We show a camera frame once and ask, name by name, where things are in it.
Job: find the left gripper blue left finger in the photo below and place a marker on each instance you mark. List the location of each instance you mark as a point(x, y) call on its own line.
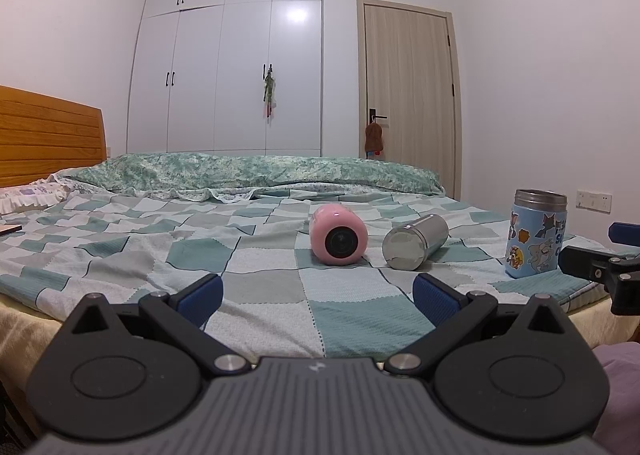
point(178, 320)

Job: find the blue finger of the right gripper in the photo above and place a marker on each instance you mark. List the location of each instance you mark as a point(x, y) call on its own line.
point(624, 233)

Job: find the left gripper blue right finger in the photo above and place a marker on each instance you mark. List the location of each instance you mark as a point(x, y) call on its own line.
point(458, 320)

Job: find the blue cartoon steel cup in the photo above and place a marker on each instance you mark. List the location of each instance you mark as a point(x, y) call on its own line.
point(536, 231)

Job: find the silver steel cup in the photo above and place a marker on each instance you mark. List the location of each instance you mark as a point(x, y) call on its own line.
point(408, 246)

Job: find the pink cup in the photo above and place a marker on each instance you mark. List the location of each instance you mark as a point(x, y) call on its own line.
point(337, 235)

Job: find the checkered green bed sheet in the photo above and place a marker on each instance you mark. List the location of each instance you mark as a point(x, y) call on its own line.
point(279, 299)

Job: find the green floral quilt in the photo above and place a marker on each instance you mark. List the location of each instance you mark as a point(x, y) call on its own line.
point(200, 177)

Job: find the purple floral pillow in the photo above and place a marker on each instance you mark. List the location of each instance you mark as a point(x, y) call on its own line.
point(34, 196)

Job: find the pink phone on bed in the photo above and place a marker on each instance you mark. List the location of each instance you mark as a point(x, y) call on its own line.
point(6, 229)

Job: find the wooden headboard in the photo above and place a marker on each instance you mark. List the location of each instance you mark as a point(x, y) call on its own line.
point(41, 135)

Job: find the beige wooden door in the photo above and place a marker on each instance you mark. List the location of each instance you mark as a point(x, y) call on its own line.
point(408, 69)

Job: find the green hanging ornament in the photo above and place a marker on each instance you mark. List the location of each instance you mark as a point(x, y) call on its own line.
point(268, 95)

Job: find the white wardrobe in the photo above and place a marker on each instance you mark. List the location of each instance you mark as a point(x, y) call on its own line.
point(198, 77)

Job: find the white wall socket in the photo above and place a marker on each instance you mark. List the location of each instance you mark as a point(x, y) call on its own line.
point(596, 202)

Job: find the brown plush toy on handle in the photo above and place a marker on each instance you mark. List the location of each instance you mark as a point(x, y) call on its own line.
point(373, 140)

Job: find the black door handle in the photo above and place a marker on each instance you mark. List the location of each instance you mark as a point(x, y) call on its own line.
point(374, 117)

